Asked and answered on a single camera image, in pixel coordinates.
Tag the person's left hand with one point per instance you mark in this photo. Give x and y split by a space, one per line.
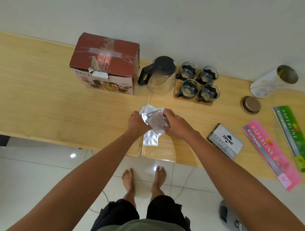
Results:
137 125

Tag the person's right hand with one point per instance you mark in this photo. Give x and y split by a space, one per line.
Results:
181 127

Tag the pile of silver foil packets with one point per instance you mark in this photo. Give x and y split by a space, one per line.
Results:
155 121

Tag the wooden coaster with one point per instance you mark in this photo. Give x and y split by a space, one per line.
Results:
205 103
177 69
188 100
198 72

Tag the glass cup black holder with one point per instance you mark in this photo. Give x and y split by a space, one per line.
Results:
189 88
209 92
208 75
188 70

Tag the glass teapot black lid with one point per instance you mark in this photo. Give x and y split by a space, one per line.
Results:
163 69

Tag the gold round jar lid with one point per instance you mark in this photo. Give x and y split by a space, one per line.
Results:
251 104

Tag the red cardboard box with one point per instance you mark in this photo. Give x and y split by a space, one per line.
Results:
104 54

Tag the white cylindrical jar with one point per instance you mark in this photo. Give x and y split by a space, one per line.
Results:
264 85

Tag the person's left forearm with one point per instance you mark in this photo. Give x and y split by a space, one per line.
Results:
78 185

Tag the person's right forearm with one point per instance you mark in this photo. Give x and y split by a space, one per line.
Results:
238 185

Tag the grey stamp pad box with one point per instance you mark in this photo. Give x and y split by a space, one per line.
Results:
225 141

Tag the person's right leg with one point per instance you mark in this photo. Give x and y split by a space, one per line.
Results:
158 178

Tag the person's leg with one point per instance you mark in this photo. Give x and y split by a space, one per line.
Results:
158 178
128 183

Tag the person's left leg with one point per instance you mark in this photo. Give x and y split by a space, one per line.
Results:
128 183

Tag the person's black shorts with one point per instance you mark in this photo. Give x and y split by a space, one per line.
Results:
164 209

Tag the person's grey-green shirt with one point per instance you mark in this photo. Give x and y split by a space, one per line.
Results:
140 226

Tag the pink receipt book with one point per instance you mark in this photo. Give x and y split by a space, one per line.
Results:
269 150

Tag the green receipt book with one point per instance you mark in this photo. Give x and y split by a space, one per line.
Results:
290 133

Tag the black table leg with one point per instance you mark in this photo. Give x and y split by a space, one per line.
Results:
3 140

